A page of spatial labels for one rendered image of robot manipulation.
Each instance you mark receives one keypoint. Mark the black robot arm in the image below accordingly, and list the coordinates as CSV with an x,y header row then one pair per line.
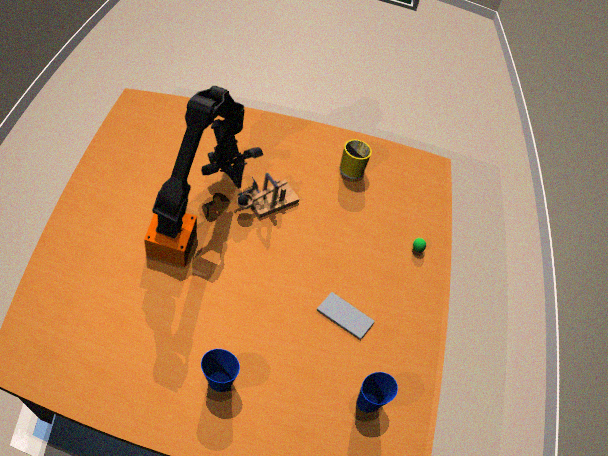
x,y
171,201

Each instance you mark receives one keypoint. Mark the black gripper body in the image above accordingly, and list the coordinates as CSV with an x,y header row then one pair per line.
x,y
228,150

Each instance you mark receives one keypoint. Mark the yellow cylindrical cup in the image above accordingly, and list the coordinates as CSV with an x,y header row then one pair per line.
x,y
354,159

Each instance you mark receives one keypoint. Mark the dark blue cup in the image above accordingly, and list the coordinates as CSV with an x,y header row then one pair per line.
x,y
377,390
220,368

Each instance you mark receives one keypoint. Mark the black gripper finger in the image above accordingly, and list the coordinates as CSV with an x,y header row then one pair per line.
x,y
233,175
239,169

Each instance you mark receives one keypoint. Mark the green ball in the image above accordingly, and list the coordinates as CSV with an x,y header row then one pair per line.
x,y
419,245

